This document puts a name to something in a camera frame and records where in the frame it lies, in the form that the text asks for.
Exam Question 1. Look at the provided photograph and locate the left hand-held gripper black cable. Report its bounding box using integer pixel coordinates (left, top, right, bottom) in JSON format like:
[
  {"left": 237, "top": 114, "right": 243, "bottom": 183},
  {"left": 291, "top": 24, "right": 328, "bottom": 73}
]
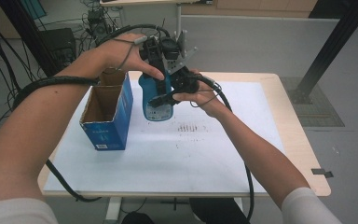
[{"left": 11, "top": 23, "right": 172, "bottom": 203}]

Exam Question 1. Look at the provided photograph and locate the white mat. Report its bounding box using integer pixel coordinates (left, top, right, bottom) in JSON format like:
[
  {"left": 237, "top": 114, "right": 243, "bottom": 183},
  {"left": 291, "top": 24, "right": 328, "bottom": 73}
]
[{"left": 43, "top": 78, "right": 286, "bottom": 194}]

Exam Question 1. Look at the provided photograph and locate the right hand-held gripper black cable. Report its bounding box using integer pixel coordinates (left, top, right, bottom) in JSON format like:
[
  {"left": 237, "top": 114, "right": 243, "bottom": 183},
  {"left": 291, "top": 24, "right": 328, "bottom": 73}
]
[{"left": 192, "top": 74, "right": 255, "bottom": 222}]

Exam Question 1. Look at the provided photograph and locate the person's right white sleeve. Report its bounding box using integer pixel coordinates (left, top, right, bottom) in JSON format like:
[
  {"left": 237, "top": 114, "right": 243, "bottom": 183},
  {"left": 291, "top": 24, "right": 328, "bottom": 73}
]
[{"left": 281, "top": 186, "right": 344, "bottom": 224}]

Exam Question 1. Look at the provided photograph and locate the electronic device with cables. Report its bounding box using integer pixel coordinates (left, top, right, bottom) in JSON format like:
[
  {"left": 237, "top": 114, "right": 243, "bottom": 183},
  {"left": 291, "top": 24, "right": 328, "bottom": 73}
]
[{"left": 86, "top": 7, "right": 114, "bottom": 40}]

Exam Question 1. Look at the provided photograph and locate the teal panel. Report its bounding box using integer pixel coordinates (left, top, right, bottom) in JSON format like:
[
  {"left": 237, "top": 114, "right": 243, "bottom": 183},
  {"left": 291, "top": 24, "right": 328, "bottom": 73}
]
[{"left": 20, "top": 0, "right": 48, "bottom": 21}]

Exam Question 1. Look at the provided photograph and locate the tangle of black floor cables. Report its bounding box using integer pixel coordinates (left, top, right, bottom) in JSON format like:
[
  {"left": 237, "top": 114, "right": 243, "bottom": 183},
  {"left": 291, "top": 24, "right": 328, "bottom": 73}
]
[{"left": 0, "top": 6, "right": 90, "bottom": 147}]

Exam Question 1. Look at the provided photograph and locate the black tape piece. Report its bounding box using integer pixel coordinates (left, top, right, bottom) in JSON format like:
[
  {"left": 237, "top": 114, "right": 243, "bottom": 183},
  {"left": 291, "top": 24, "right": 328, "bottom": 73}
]
[{"left": 310, "top": 167, "right": 335, "bottom": 179}]

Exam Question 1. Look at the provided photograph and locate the wooden cabinet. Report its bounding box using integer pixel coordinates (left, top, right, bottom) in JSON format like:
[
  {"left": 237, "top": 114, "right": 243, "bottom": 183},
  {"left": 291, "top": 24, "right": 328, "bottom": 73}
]
[{"left": 181, "top": 0, "right": 320, "bottom": 19}]

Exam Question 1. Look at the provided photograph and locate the grey floor grate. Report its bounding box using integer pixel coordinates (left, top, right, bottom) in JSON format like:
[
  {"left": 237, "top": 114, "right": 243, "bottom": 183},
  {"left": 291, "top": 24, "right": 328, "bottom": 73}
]
[{"left": 280, "top": 77, "right": 346, "bottom": 128}]

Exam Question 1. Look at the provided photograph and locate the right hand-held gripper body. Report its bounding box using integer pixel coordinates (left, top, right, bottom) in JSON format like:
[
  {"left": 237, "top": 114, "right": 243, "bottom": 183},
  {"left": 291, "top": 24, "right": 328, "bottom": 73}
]
[{"left": 163, "top": 46, "right": 201, "bottom": 96}]

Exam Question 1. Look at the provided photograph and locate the black computer tower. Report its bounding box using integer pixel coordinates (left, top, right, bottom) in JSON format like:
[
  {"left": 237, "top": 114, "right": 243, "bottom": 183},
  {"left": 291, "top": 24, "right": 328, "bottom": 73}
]
[{"left": 38, "top": 27, "right": 77, "bottom": 68}]

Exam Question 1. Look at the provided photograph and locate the blue bottle with white cap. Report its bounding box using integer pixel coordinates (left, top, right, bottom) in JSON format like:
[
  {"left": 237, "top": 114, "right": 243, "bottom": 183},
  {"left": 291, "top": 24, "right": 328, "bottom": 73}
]
[{"left": 137, "top": 72, "right": 175, "bottom": 123}]

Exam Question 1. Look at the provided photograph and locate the person's left hand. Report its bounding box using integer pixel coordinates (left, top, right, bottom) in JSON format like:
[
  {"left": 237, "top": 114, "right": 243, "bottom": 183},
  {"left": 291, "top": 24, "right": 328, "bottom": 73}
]
[{"left": 97, "top": 32, "right": 166, "bottom": 82}]

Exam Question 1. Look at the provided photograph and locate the person's left white sleeve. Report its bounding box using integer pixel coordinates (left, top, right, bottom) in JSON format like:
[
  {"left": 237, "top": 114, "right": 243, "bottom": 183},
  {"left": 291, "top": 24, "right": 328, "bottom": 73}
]
[{"left": 0, "top": 197, "right": 60, "bottom": 224}]

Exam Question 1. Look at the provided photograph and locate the blue cardboard box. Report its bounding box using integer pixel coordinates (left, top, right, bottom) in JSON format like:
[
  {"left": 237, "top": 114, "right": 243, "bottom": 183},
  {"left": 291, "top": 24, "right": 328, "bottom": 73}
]
[{"left": 79, "top": 69, "right": 134, "bottom": 152}]

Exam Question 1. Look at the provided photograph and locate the black metal post with base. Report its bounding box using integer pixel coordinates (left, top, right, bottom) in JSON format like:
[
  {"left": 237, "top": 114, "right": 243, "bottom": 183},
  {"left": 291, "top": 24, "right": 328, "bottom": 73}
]
[{"left": 287, "top": 0, "right": 358, "bottom": 105}]

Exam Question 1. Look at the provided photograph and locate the hand-held gripper black cable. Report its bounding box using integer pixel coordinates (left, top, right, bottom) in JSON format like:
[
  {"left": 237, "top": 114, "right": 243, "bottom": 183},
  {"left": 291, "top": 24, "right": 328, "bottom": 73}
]
[
  {"left": 192, "top": 74, "right": 255, "bottom": 222},
  {"left": 11, "top": 23, "right": 172, "bottom": 203}
]

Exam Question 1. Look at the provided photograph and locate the person's right hand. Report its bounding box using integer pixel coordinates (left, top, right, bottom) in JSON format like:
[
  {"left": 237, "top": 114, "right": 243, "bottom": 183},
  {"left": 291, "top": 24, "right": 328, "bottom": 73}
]
[{"left": 172, "top": 68, "right": 231, "bottom": 119}]

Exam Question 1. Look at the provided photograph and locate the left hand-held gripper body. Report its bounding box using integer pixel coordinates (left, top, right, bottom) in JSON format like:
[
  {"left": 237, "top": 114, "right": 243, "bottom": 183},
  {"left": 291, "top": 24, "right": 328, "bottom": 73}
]
[{"left": 139, "top": 29, "right": 188, "bottom": 68}]

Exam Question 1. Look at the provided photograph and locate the person's white sleeve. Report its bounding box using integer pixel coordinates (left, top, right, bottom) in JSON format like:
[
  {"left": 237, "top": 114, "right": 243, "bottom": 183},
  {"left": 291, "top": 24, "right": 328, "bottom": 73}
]
[
  {"left": 0, "top": 197, "right": 60, "bottom": 224},
  {"left": 281, "top": 186, "right": 344, "bottom": 224}
]

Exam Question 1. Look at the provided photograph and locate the person's dark trouser leg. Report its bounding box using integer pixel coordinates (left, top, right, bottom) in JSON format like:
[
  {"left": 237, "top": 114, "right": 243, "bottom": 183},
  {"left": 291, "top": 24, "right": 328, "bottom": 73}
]
[{"left": 188, "top": 197, "right": 250, "bottom": 224}]

